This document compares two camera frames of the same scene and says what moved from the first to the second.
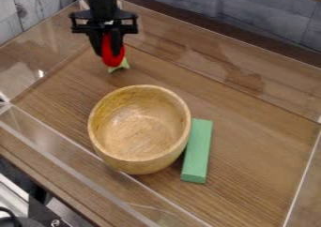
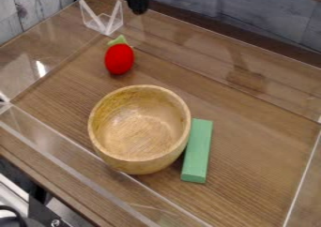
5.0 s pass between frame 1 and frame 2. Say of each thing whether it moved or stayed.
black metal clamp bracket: stayed
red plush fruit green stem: moved
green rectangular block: stayed
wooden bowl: stayed
